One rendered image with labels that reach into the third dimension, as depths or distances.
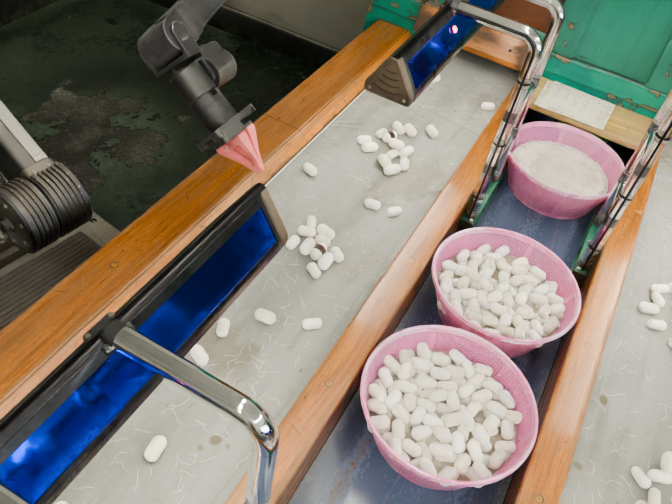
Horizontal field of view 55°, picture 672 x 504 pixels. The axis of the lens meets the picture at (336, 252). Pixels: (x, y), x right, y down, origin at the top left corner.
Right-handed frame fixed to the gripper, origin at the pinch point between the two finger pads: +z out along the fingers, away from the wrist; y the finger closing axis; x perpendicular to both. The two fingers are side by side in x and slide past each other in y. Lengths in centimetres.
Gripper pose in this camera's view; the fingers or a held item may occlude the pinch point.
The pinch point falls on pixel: (258, 167)
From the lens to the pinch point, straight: 111.6
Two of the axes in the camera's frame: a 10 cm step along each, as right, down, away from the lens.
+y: 4.7, -5.9, 6.6
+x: -6.5, 2.7, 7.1
